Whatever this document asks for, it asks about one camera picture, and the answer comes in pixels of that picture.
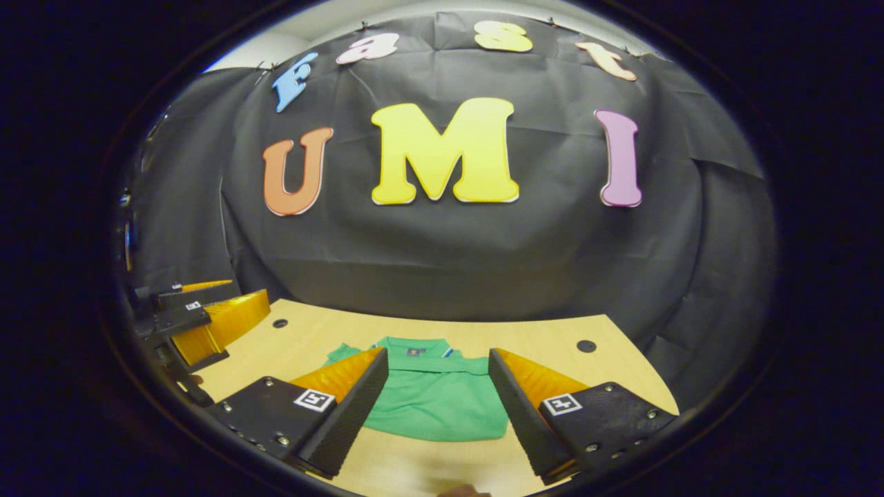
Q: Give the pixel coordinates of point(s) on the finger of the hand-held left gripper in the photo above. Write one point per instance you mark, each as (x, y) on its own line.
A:
(221, 324)
(186, 297)

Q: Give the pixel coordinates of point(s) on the black backdrop cloth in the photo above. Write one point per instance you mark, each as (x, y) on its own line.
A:
(449, 248)

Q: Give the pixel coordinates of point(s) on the green T-shirt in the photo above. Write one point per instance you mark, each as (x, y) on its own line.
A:
(435, 407)

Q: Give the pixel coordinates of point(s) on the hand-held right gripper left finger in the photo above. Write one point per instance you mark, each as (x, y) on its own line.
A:
(352, 411)

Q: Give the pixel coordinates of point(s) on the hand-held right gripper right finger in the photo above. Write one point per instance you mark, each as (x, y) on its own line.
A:
(525, 414)

